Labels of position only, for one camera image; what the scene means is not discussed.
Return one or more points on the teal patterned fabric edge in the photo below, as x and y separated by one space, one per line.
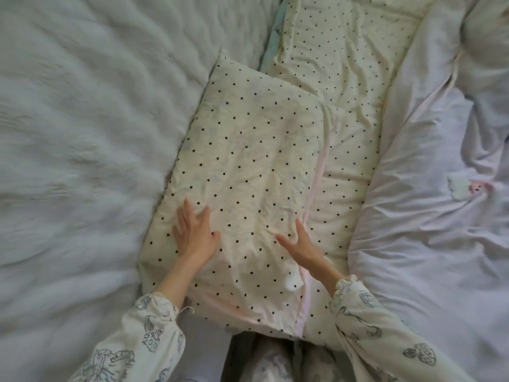
275 39

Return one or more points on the white fluffy blanket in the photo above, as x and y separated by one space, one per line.
87 135

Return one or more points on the small pink white applique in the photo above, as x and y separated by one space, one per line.
467 186

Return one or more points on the person's right thumb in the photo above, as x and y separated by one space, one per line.
285 241

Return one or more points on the person's right hand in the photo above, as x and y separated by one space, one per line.
307 248

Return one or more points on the cream black-dotted pillow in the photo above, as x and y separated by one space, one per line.
250 163

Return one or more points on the person's left forearm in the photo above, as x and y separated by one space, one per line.
159 318

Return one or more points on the person's right forearm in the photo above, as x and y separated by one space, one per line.
370 326

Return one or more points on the cream black-dotted quilt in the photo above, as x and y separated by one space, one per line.
350 95

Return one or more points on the pale lilac duvet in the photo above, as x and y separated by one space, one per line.
437 254

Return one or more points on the person's left thumb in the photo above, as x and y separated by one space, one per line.
215 237

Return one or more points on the person's left hand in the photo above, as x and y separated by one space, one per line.
195 238

